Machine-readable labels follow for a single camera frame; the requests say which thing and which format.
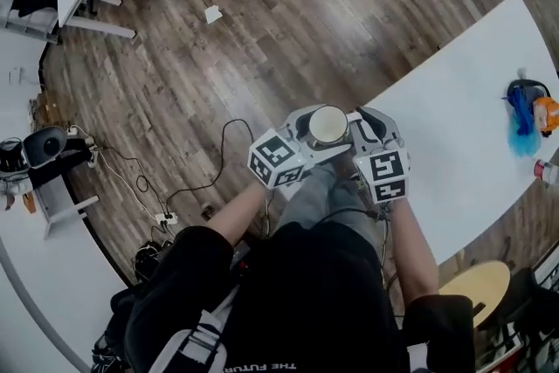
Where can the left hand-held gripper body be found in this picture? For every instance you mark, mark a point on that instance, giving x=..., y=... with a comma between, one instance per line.
x=273, y=157

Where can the orange tissue packet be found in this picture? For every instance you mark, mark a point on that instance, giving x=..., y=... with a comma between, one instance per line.
x=548, y=113

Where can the person's left forearm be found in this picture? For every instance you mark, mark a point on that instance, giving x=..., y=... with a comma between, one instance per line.
x=236, y=218

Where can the person's grey trouser leg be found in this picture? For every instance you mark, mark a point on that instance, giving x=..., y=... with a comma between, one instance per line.
x=314, y=196

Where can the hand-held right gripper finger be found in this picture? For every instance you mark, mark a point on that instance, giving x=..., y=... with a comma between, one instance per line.
x=359, y=135
x=388, y=124

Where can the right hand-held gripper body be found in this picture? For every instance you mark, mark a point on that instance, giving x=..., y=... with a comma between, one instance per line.
x=386, y=170

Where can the white stand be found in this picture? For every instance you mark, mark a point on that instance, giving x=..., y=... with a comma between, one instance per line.
x=57, y=205

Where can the person's black shirt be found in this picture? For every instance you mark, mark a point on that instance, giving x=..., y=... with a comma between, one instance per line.
x=305, y=297

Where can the person's right forearm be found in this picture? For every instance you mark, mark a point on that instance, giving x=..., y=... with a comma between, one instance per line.
x=410, y=249

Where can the white paper scrap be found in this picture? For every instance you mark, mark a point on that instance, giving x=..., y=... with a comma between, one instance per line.
x=212, y=14

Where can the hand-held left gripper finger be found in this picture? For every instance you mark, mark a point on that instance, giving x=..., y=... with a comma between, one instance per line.
x=297, y=118
x=325, y=154

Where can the blue mesh bag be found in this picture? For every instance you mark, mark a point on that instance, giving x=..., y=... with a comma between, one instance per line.
x=522, y=140

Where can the plastic bottle red label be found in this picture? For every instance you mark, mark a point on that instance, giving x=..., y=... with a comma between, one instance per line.
x=548, y=172

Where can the white power strip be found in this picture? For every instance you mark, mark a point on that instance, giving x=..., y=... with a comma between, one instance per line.
x=167, y=217
x=89, y=144

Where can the grey round device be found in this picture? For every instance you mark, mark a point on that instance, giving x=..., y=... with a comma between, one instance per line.
x=46, y=146

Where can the white rectangular table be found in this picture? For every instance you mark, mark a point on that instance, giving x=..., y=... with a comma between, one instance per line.
x=458, y=122

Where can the yellow round table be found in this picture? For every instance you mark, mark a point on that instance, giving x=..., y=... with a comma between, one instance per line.
x=476, y=288

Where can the grey metal rack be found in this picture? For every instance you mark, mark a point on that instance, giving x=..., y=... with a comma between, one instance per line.
x=22, y=27

